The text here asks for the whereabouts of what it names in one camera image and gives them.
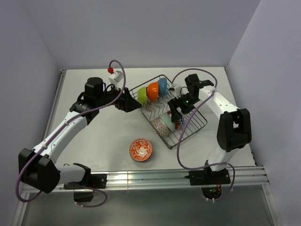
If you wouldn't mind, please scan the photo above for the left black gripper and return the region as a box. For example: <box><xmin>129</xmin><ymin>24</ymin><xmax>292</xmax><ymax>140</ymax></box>
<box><xmin>96</xmin><ymin>82</ymin><xmax>142</xmax><ymax>113</ymax></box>

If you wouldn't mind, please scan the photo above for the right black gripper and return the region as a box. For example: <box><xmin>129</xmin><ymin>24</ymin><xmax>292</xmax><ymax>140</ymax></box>
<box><xmin>168</xmin><ymin>93</ymin><xmax>200</xmax><ymax>123</ymax></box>

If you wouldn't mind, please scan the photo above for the orange patterned bowl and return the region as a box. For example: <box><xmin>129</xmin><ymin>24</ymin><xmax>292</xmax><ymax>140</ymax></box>
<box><xmin>175</xmin><ymin>115</ymin><xmax>185</xmax><ymax>130</ymax></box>

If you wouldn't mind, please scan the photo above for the brown patterned bowl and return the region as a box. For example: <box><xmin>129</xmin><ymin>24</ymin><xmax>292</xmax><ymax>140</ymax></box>
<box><xmin>150</xmin><ymin>117</ymin><xmax>170</xmax><ymax>137</ymax></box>

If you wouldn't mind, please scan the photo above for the orange bowl white inside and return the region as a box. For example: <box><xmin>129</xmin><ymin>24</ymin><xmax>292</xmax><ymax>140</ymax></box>
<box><xmin>146</xmin><ymin>82</ymin><xmax>159</xmax><ymax>102</ymax></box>

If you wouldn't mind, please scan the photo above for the blue ceramic bowl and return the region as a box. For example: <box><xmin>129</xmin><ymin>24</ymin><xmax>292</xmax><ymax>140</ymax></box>
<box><xmin>158</xmin><ymin>77</ymin><xmax>167</xmax><ymax>97</ymax></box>

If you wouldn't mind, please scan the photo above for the orange floral bowl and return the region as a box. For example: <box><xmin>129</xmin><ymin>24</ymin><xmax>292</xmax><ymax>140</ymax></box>
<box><xmin>129</xmin><ymin>138</ymin><xmax>152</xmax><ymax>160</ymax></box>

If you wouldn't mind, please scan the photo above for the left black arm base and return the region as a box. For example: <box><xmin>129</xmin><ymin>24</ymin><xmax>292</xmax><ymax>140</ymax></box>
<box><xmin>63</xmin><ymin>173</ymin><xmax>108</xmax><ymax>206</ymax></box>

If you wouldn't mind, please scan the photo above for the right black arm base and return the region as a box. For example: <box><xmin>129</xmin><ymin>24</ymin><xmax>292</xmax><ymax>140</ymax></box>
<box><xmin>185</xmin><ymin>168</ymin><xmax>231</xmax><ymax>199</ymax></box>

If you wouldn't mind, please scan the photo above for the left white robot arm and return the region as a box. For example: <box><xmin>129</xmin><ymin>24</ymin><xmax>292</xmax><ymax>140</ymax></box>
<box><xmin>18</xmin><ymin>77</ymin><xmax>142</xmax><ymax>193</ymax></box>

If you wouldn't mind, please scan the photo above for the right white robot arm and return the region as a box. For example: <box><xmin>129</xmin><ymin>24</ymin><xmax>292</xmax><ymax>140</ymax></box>
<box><xmin>168</xmin><ymin>74</ymin><xmax>252</xmax><ymax>184</ymax></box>

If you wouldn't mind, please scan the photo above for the grey wire dish rack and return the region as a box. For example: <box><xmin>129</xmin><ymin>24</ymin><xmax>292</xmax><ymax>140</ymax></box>
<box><xmin>130</xmin><ymin>74</ymin><xmax>207</xmax><ymax>149</ymax></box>

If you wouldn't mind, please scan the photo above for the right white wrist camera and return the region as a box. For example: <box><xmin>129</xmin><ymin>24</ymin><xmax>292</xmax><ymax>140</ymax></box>
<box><xmin>169</xmin><ymin>84</ymin><xmax>182</xmax><ymax>97</ymax></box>

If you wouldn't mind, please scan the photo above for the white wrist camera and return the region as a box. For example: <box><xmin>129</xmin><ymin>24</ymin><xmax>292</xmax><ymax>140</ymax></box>
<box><xmin>107</xmin><ymin>67</ymin><xmax>123</xmax><ymax>90</ymax></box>
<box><xmin>169</xmin><ymin>84</ymin><xmax>182</xmax><ymax>97</ymax></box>

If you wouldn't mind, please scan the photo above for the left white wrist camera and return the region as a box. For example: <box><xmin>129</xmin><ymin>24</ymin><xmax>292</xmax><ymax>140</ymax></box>
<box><xmin>107</xmin><ymin>67</ymin><xmax>123</xmax><ymax>90</ymax></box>

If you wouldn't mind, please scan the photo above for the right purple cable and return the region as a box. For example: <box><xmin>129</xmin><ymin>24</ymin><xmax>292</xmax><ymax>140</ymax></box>
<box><xmin>171</xmin><ymin>68</ymin><xmax>236</xmax><ymax>201</ymax></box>

